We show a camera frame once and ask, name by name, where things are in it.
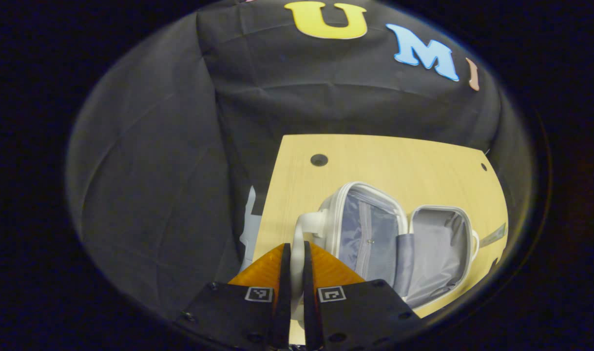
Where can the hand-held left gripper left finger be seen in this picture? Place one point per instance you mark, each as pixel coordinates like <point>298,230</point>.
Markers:
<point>283,302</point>

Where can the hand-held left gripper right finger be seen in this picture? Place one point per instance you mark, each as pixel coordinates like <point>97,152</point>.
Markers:
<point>310,312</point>

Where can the white suitcase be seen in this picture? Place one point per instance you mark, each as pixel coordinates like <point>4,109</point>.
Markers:
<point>428,253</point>

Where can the green skin care tube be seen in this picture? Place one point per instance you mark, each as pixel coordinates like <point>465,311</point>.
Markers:
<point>494,235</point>

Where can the black backdrop cloth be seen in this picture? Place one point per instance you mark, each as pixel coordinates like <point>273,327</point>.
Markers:
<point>155,170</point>

